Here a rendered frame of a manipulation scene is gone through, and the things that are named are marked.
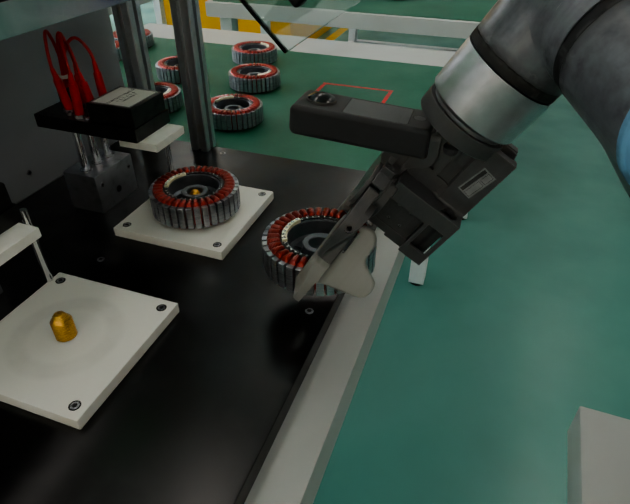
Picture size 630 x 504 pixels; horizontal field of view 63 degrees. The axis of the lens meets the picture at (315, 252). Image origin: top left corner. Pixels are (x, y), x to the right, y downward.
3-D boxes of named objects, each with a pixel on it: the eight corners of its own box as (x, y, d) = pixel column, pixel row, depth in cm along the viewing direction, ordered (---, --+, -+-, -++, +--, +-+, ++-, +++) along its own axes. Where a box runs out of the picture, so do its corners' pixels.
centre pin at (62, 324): (82, 330, 50) (74, 309, 48) (67, 344, 48) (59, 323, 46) (65, 325, 50) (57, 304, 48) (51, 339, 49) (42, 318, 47)
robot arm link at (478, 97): (463, 48, 33) (475, 21, 39) (418, 103, 36) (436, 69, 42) (552, 120, 34) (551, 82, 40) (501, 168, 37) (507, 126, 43)
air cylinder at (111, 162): (138, 187, 74) (130, 152, 71) (105, 214, 69) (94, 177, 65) (109, 182, 76) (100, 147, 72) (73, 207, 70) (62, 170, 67)
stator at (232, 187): (257, 198, 69) (255, 173, 67) (207, 241, 61) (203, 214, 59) (189, 180, 73) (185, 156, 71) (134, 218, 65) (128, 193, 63)
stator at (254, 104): (275, 122, 99) (274, 103, 96) (224, 138, 93) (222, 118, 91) (243, 105, 106) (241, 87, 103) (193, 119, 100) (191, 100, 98)
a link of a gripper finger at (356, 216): (331, 268, 42) (399, 180, 41) (316, 257, 42) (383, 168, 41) (330, 258, 47) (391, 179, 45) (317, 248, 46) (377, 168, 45)
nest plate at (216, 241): (274, 198, 72) (273, 191, 71) (222, 260, 60) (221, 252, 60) (179, 181, 76) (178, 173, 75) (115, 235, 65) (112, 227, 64)
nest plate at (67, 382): (180, 311, 53) (178, 302, 53) (80, 430, 42) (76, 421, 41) (62, 280, 58) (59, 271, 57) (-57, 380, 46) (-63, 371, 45)
